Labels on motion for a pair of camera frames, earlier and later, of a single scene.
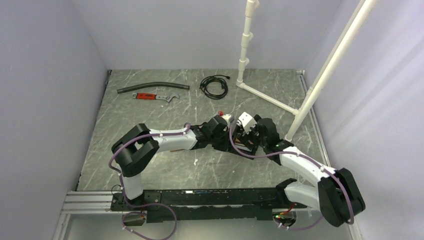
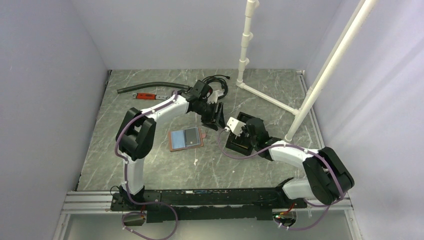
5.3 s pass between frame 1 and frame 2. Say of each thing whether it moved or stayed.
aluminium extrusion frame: stayed
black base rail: stayed
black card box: stayed
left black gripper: moved
